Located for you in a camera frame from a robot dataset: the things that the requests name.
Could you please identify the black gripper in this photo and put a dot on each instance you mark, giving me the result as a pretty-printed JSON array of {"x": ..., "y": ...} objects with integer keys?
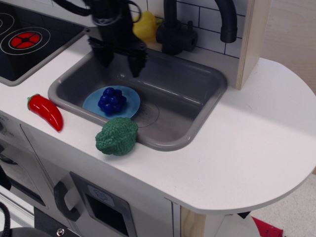
[{"x": 116, "y": 35}]

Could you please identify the blue toy blueberries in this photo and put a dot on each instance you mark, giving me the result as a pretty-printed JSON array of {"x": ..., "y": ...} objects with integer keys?
[{"x": 112, "y": 100}]

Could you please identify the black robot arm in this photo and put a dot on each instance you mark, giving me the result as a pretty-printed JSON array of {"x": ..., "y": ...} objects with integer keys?
[{"x": 107, "y": 8}]

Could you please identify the light blue plate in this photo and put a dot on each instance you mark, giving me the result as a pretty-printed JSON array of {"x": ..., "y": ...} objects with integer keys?
[{"x": 129, "y": 109}]

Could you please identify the grey sink basin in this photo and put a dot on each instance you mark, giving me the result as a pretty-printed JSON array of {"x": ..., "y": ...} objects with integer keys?
[{"x": 176, "y": 95}]

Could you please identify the yellow toy bell pepper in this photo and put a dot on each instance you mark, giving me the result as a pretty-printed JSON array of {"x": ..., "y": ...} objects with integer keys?
[{"x": 145, "y": 26}]

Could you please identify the black toy faucet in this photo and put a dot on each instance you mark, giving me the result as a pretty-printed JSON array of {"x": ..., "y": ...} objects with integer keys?
[{"x": 174, "y": 38}]

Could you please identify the green toy broccoli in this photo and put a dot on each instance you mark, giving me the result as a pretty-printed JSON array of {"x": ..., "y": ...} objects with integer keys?
[{"x": 117, "y": 137}]

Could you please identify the black toy stovetop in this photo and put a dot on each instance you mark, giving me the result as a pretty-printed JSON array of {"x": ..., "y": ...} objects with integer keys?
[{"x": 29, "y": 40}]

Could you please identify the red toy chili pepper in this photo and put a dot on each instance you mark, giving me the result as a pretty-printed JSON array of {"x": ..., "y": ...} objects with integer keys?
[{"x": 47, "y": 110}]

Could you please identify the wooden side panel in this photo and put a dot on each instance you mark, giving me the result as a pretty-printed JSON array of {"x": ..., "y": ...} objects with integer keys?
[{"x": 252, "y": 40}]

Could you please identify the grey oven door panel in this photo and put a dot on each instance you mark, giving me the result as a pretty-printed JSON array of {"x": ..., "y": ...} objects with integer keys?
[{"x": 106, "y": 208}]

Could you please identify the red cloth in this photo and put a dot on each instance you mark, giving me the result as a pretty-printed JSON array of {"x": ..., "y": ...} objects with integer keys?
[{"x": 267, "y": 230}]

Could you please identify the black oven door handle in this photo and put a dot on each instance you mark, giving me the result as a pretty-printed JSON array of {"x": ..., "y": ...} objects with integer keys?
[{"x": 59, "y": 192}]

